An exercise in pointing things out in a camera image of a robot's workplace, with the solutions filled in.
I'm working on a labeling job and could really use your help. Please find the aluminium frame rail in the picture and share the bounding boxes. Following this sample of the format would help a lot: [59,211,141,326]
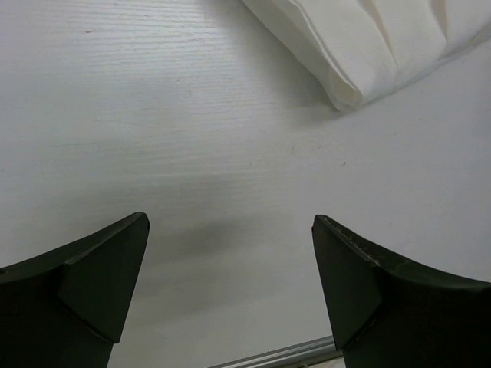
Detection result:
[213,336,342,368]

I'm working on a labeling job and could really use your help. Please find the white pleated skirt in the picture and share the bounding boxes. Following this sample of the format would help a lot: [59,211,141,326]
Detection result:
[245,1,490,111]

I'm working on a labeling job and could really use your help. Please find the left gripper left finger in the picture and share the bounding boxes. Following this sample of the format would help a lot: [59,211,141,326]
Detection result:
[1,212,150,367]

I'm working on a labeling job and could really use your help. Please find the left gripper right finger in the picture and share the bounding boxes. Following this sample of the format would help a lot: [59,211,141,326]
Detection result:
[312,215,490,367]

